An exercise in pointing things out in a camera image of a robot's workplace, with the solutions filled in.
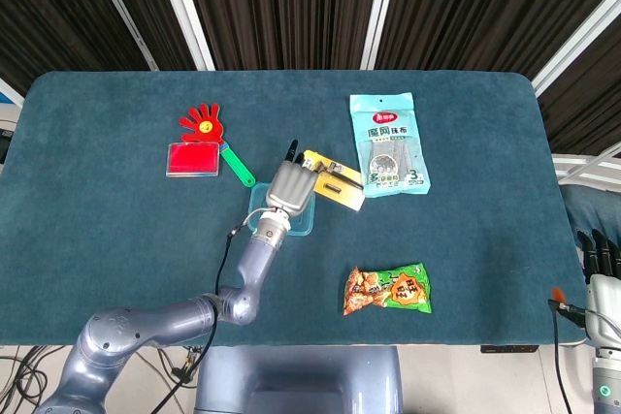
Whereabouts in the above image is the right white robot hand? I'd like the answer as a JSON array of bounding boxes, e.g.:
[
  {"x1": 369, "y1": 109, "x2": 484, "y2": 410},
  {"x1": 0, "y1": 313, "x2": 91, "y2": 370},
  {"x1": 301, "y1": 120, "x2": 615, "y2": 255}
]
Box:
[{"x1": 547, "y1": 228, "x2": 621, "y2": 348}]

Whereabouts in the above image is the razor in yellow blister pack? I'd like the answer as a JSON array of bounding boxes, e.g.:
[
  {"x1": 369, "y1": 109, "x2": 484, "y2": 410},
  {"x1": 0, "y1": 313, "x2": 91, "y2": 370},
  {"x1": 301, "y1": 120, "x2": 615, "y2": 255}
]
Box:
[{"x1": 303, "y1": 149, "x2": 366, "y2": 213}]

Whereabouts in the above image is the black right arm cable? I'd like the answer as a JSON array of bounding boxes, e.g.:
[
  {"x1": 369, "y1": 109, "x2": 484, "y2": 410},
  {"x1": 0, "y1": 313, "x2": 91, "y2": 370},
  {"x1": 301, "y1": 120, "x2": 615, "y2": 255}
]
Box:
[{"x1": 551, "y1": 311, "x2": 576, "y2": 414}]

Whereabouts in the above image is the black table control panel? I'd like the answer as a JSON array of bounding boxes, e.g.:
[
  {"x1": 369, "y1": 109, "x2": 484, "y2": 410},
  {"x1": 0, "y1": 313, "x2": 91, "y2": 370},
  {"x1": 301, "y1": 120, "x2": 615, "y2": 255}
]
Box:
[{"x1": 479, "y1": 344, "x2": 539, "y2": 355}]

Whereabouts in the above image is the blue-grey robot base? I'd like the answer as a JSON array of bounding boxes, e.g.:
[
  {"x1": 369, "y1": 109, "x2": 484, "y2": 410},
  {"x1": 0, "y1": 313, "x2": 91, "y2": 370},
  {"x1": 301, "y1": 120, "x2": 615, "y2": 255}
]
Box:
[{"x1": 193, "y1": 345, "x2": 404, "y2": 414}]

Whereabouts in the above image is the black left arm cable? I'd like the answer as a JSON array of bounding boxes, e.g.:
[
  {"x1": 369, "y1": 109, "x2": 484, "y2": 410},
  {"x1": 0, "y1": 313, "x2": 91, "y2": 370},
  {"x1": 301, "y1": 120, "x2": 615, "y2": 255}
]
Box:
[{"x1": 152, "y1": 224, "x2": 244, "y2": 414}]

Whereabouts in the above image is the white metal post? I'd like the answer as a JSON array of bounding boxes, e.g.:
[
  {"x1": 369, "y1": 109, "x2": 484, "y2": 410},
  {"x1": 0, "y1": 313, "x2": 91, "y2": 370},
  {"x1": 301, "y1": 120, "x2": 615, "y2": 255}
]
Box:
[
  {"x1": 531, "y1": 0, "x2": 621, "y2": 98},
  {"x1": 361, "y1": 0, "x2": 407, "y2": 71},
  {"x1": 149, "y1": 0, "x2": 216, "y2": 72}
]

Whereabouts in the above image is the red rectangular flat case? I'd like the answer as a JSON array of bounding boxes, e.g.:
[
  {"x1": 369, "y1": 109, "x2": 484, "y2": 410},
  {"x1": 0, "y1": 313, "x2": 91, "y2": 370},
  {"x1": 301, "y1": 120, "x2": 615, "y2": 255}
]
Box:
[{"x1": 165, "y1": 141, "x2": 222, "y2": 178}]

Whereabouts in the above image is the white metal frame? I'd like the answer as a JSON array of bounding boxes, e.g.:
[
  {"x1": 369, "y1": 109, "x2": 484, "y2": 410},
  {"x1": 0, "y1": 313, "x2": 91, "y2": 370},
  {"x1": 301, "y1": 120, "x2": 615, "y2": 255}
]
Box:
[{"x1": 550, "y1": 142, "x2": 621, "y2": 187}]

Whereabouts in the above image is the red hand clapper green handle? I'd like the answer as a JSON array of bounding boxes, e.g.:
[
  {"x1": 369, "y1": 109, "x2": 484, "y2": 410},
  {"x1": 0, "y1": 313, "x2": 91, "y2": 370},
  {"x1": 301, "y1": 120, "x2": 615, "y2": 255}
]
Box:
[{"x1": 179, "y1": 103, "x2": 257, "y2": 188}]

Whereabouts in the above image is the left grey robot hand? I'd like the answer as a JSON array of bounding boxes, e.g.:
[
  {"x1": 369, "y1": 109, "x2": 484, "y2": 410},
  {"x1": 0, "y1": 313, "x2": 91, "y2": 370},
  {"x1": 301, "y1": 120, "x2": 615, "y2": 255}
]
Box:
[{"x1": 264, "y1": 139, "x2": 315, "y2": 219}]

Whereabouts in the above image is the black power plug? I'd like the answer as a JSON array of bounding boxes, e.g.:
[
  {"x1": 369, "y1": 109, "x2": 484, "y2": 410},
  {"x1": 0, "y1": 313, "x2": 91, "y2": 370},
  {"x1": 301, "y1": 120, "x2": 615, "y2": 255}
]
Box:
[{"x1": 172, "y1": 345, "x2": 203, "y2": 382}]

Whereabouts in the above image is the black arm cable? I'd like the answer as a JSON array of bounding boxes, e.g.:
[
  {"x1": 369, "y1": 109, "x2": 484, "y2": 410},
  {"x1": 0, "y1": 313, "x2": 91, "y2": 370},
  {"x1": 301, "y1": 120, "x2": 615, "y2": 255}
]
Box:
[
  {"x1": 551, "y1": 311, "x2": 576, "y2": 414},
  {"x1": 152, "y1": 224, "x2": 244, "y2": 414}
]

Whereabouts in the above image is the dark brown pleated curtain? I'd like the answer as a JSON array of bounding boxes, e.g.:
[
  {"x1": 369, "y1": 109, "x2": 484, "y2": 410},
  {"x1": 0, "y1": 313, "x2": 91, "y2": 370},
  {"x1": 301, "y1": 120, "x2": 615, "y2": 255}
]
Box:
[{"x1": 0, "y1": 0, "x2": 621, "y2": 158}]

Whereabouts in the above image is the light blue cleaning cloth package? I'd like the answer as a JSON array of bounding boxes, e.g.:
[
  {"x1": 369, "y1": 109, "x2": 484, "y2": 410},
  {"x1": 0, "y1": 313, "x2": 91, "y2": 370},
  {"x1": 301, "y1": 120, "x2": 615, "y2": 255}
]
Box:
[{"x1": 349, "y1": 91, "x2": 432, "y2": 199}]

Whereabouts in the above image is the thin grey metal post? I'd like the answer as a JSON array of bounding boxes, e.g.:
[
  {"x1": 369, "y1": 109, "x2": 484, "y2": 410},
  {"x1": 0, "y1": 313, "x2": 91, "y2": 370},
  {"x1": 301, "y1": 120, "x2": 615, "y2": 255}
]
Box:
[{"x1": 82, "y1": 0, "x2": 160, "y2": 72}]

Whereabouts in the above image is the teal table cloth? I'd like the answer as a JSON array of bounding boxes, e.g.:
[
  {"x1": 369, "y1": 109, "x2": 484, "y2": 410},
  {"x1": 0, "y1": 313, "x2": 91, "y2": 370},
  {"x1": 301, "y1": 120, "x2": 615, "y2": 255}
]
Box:
[{"x1": 0, "y1": 69, "x2": 588, "y2": 348}]

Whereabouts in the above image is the blue translucent plastic lid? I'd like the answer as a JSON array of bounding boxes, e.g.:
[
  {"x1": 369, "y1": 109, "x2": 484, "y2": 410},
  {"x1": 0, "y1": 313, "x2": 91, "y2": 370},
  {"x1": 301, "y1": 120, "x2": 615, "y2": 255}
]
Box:
[{"x1": 247, "y1": 180, "x2": 317, "y2": 239}]

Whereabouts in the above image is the teal covered side table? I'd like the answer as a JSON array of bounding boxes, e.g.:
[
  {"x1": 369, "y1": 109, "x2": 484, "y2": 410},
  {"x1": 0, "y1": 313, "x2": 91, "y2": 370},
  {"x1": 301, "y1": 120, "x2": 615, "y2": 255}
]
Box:
[{"x1": 557, "y1": 180, "x2": 621, "y2": 240}]

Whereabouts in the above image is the green orange snack bag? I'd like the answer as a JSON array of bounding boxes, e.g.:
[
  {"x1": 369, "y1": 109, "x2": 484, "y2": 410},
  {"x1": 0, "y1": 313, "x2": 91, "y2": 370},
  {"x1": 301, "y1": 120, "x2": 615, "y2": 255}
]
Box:
[{"x1": 343, "y1": 262, "x2": 433, "y2": 317}]

